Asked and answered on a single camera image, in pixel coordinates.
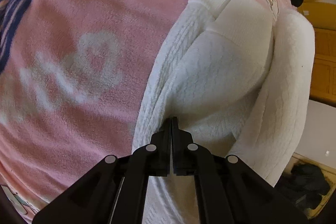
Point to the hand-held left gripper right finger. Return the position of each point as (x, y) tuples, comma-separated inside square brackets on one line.
[(181, 153)]

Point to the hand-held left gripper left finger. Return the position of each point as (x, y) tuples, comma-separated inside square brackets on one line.
[(164, 150)]

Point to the white fleece garment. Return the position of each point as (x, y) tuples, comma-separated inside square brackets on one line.
[(223, 69)]

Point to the dark clothes pile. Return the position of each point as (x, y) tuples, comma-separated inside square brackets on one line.
[(307, 179)]

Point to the cardboard box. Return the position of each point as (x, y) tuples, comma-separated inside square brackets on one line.
[(302, 158)]

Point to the pink printed blanket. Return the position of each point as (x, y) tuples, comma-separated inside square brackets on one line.
[(78, 29)]

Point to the orange wooden cabinet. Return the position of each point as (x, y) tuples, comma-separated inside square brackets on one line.
[(325, 56)]

